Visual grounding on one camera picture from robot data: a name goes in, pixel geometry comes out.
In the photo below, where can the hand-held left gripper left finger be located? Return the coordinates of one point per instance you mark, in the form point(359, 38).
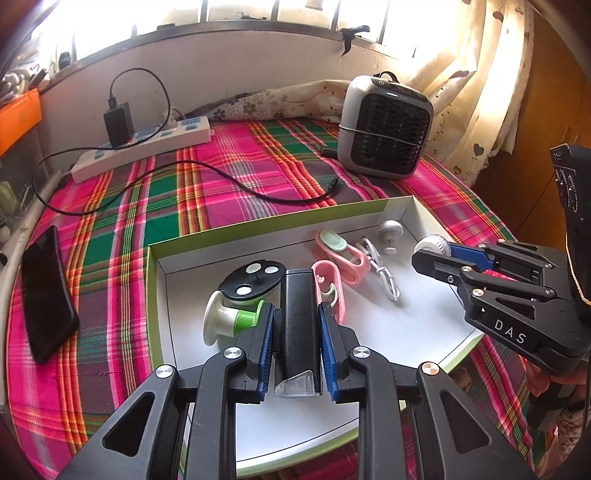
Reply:
point(265, 355)

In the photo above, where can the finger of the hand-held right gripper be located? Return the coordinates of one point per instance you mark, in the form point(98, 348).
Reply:
point(436, 267)
point(468, 254)

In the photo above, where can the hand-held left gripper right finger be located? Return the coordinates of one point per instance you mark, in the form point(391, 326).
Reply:
point(328, 360)

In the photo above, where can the white round knob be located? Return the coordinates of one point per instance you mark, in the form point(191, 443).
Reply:
point(434, 242)

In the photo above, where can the black device clear cap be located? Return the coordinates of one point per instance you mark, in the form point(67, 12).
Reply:
point(300, 323)

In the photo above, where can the white green spool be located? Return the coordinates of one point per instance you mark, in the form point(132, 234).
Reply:
point(221, 318)

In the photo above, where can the white cardboard box green rim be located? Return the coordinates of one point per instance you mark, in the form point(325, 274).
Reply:
point(406, 332)

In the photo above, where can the pink clip with green pad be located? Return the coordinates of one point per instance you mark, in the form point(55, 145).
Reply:
point(353, 265)

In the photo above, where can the person's right hand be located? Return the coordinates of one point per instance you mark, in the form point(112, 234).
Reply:
point(536, 381)

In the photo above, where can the white knob hook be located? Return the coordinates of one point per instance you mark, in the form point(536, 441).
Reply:
point(390, 229)

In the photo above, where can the plain pink clip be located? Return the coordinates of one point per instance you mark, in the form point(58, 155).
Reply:
point(339, 300)

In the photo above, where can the black oval holder white dots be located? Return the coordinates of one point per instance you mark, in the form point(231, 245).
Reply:
point(251, 279)

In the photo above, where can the grey fan heater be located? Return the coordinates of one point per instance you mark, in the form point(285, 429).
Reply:
point(388, 134)

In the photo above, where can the cream heart print curtain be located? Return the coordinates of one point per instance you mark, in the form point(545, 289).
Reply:
point(475, 83)

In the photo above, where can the brown wooden cabinet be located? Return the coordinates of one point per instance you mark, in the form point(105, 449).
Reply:
point(554, 92)

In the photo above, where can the pink green plaid blanket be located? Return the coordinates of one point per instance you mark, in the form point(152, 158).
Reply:
point(115, 207)

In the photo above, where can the black smartphone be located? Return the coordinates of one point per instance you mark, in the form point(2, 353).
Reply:
point(48, 295)

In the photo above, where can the floral pillow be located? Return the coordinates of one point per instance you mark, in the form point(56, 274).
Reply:
point(277, 99)

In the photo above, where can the white power strip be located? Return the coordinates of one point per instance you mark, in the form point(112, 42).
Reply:
point(152, 147)

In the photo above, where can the white power plug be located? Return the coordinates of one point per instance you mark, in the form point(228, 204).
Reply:
point(173, 121)

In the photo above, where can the black charger adapter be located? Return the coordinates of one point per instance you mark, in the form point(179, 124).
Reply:
point(118, 124)

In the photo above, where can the orange storage box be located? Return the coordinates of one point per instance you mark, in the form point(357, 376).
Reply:
point(18, 120)

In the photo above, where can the small dark object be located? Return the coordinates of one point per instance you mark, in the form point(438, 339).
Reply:
point(65, 60)

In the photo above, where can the metal window frame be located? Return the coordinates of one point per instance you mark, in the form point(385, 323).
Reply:
point(207, 27)

